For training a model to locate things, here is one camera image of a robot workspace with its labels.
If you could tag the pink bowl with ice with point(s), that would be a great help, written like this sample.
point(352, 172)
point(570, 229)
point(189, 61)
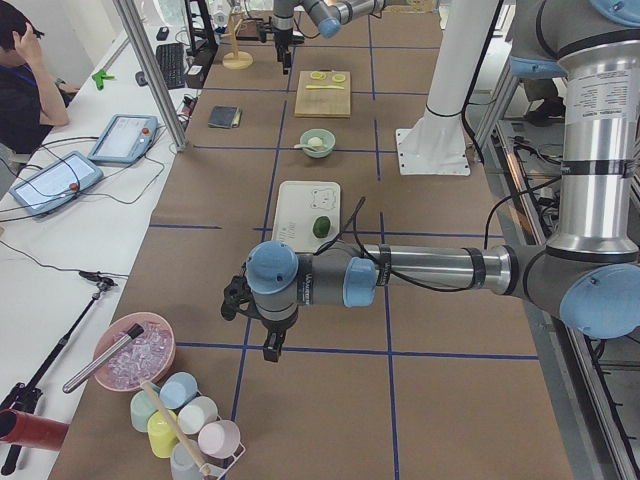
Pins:
point(149, 356)

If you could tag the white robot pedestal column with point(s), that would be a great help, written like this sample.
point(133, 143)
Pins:
point(469, 25)

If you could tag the white cup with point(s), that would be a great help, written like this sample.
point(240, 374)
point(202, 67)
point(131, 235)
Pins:
point(196, 414)

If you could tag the far teach pendant tablet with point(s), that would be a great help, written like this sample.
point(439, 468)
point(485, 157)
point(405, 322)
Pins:
point(126, 138)

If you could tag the black keyboard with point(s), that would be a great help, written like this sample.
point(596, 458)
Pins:
point(170, 58)

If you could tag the near teach pendant tablet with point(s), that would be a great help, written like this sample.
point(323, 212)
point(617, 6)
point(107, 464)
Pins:
point(56, 184)

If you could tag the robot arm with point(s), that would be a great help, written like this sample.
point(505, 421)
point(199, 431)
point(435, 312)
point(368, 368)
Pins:
point(587, 272)
point(328, 17)

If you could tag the pink cup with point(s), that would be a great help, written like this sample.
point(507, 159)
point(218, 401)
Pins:
point(219, 439)

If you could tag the wooden mug tree stand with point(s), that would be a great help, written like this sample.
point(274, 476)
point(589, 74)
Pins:
point(236, 59)

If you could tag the wooden cutting board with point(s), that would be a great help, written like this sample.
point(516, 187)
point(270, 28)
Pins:
point(323, 103)

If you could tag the grey cup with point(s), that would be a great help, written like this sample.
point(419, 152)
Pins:
point(183, 466)

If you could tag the yellow plastic knife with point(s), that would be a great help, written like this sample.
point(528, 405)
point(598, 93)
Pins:
point(324, 87)

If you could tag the metal rod in bowl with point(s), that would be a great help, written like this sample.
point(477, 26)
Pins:
point(90, 369)

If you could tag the yellow cup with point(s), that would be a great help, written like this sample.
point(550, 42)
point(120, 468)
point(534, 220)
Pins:
point(162, 438)

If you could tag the green avocado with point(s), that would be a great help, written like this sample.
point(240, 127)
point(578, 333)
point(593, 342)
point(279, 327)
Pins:
point(321, 227)

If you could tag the seated person in black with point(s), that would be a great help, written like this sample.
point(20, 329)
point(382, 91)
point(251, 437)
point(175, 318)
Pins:
point(33, 101)

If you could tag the dark wooden tray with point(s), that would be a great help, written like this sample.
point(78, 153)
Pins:
point(249, 30)

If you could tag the teach pendant tablet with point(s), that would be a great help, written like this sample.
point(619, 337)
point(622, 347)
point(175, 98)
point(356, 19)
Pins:
point(126, 138)
point(56, 184)

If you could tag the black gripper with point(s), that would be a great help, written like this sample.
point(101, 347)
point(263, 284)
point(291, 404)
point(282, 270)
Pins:
point(274, 332)
point(281, 37)

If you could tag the blue cup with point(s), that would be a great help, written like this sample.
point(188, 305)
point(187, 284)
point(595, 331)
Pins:
point(178, 390)

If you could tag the green clamp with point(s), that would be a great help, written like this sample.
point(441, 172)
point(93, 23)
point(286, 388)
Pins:
point(100, 77)

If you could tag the mint green cup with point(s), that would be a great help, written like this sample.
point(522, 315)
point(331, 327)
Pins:
point(141, 409)

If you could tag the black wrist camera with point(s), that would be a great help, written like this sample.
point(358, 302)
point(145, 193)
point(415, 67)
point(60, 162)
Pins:
point(265, 30)
point(237, 299)

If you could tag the white bear serving tray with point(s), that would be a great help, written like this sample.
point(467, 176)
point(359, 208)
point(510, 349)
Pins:
point(299, 205)

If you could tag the red cylinder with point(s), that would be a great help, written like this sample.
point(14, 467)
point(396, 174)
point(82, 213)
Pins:
point(29, 430)

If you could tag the aluminium frame post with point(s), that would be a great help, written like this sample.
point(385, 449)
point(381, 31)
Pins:
point(145, 55)

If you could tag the black tripod stick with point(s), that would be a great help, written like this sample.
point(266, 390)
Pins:
point(24, 397)

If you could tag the light green bowl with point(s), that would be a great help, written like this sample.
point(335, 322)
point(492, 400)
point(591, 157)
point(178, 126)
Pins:
point(328, 138)

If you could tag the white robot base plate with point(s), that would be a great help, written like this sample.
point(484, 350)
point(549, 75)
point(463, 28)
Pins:
point(434, 152)

